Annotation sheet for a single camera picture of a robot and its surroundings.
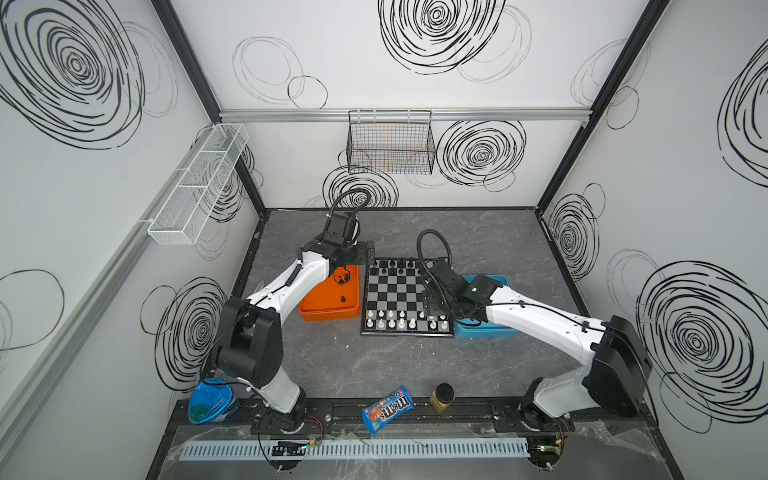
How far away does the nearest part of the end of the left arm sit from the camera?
0.64 meters

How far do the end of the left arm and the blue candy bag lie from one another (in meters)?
0.36

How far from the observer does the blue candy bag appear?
0.74 metres
